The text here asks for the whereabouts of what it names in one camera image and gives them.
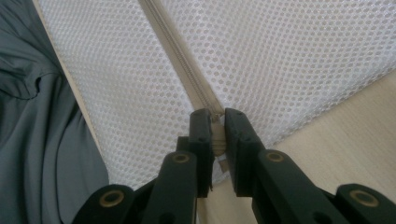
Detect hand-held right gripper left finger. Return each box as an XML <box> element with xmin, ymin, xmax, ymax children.
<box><xmin>141</xmin><ymin>107</ymin><xmax>216</xmax><ymax>224</ymax></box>

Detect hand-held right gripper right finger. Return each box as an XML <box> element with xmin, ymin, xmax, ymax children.
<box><xmin>224</xmin><ymin>107</ymin><xmax>350</xmax><ymax>224</ymax></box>

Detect white mesh laundry bag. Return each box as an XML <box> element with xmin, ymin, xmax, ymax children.
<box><xmin>32</xmin><ymin>0</ymin><xmax>396</xmax><ymax>191</ymax></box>

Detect grey garment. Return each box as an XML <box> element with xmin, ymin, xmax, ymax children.
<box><xmin>0</xmin><ymin>0</ymin><xmax>110</xmax><ymax>224</ymax></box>

